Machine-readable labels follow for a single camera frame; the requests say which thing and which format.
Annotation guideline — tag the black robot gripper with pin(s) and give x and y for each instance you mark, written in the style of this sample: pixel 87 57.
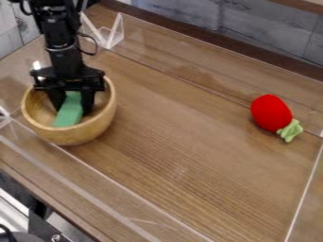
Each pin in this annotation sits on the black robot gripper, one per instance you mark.
pixel 69 75

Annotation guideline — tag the green foam stick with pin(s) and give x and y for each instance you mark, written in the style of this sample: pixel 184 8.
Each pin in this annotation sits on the green foam stick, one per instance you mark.
pixel 70 112

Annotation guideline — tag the brown wooden bowl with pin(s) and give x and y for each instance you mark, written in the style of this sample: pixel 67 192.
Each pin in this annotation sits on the brown wooden bowl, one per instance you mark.
pixel 66 128

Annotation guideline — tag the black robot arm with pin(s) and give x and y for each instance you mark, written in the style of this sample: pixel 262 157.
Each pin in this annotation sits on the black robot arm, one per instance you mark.
pixel 58 18

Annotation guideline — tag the red plush strawberry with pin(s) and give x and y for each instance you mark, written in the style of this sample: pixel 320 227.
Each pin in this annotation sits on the red plush strawberry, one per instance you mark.
pixel 273 116

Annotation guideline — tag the clear acrylic corner bracket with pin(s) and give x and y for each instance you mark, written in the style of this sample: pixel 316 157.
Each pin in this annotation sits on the clear acrylic corner bracket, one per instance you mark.
pixel 106 36

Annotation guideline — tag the clear acrylic tray wall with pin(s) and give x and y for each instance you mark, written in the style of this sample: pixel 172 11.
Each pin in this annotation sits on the clear acrylic tray wall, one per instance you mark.
pixel 95 203

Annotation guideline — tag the black metal table bracket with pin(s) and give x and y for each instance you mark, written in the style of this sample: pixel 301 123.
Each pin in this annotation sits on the black metal table bracket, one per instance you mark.
pixel 43 230

